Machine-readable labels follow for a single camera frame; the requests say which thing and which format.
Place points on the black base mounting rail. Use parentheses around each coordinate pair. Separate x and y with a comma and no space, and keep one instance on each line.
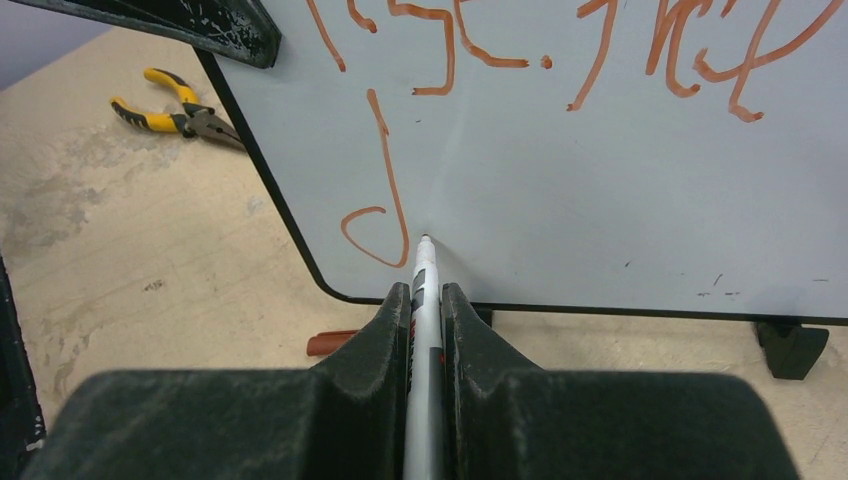
(22,422)

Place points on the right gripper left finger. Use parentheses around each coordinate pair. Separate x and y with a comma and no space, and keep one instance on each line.
(342,418)

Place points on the red marker cap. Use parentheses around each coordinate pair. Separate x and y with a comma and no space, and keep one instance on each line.
(325,343)

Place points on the yellow-handled pliers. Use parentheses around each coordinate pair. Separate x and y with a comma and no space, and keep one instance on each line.
(196,120)

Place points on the small black-framed whiteboard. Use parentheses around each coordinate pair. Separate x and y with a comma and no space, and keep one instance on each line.
(646,158)

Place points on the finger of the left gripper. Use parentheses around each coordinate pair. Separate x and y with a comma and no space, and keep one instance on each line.
(241,30)

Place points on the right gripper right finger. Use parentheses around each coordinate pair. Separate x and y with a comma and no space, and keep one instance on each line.
(508,418)

